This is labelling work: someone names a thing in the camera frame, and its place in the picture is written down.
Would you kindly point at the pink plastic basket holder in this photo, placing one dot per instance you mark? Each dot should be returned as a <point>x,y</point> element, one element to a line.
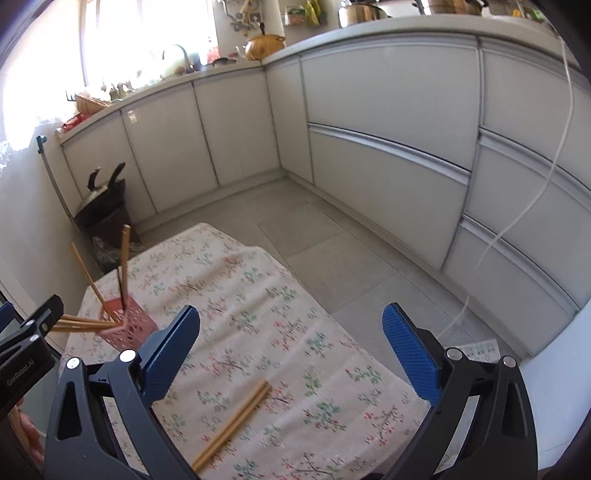
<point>134,327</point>

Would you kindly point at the kitchen faucet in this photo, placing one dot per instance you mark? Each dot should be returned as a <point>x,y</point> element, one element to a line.
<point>185,60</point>

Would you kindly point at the red packet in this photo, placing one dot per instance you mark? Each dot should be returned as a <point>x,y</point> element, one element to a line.
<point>74,122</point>

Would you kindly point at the single wooden chopstick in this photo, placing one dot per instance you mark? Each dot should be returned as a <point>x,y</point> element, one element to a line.
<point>87,274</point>
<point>125,258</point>
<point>83,319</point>
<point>83,327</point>
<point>238,410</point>

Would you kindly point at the white kitchen cabinets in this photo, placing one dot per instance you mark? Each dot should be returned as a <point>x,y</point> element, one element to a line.
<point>392,92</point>

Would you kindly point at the person's left hand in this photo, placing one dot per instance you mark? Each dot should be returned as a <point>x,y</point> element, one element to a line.
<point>30,436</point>

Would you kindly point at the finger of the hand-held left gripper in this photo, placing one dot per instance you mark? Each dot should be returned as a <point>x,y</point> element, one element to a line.
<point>25,346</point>
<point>44,311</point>

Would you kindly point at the steel pot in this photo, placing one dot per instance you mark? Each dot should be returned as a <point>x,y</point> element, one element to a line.
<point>443,7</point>
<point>360,16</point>

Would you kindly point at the floral tablecloth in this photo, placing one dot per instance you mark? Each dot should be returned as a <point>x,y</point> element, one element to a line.
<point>277,323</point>

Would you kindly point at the white power strip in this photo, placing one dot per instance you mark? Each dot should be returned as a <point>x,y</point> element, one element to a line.
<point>480,351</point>

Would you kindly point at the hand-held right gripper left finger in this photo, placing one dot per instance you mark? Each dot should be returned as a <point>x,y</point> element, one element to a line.
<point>168,355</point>

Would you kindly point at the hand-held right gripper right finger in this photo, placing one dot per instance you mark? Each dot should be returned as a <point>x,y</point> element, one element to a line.
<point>411,355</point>

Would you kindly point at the dark brown bin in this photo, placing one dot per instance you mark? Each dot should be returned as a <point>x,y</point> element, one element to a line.
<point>111,226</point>

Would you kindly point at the bundle of wooden chopsticks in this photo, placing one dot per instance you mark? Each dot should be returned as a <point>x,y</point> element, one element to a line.
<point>242,417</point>

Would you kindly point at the wicker basket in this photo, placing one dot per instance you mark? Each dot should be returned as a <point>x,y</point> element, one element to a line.
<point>92,104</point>

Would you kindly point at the green packets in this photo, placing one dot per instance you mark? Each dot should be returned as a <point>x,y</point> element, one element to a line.
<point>311,11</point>

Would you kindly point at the brass pot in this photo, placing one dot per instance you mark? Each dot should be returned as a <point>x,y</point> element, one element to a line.
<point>263,46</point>

